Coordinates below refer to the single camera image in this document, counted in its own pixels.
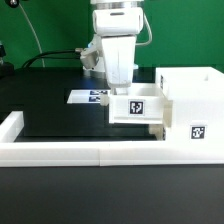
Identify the white drawer cabinet housing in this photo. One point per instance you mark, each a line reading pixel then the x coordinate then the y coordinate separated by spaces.
pixel 195 103

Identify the white drawer box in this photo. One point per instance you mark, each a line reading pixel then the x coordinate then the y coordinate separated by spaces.
pixel 158 130
pixel 141 103

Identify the white front drawer box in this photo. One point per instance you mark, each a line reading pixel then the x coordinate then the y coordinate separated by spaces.
pixel 158 130

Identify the white marker sheet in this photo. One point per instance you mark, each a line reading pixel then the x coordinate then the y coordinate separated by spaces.
pixel 86 96

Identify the black camera stand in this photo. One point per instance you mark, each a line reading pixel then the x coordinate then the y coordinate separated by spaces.
pixel 6 68

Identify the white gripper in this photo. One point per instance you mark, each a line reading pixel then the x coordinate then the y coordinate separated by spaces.
pixel 117 29

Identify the white foam border frame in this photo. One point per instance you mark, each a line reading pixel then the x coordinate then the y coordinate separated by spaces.
pixel 109 153

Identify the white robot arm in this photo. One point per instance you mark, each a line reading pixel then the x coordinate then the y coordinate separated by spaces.
pixel 91 56

